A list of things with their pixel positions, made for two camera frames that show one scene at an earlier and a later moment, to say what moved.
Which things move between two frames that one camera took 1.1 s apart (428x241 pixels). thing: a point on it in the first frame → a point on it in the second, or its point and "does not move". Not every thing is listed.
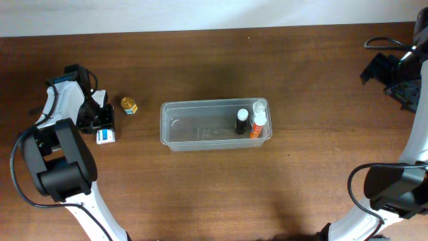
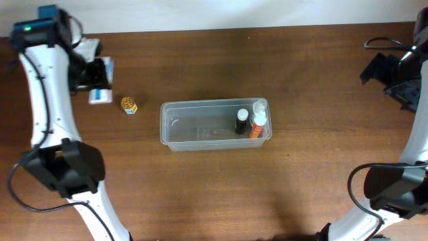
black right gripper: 384,71 does not move
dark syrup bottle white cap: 241,124 does not move
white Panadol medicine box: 105,136 → 102,96
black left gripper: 101,120 → 92,75
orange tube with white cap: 260,119 does not move
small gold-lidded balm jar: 129,105 does not move
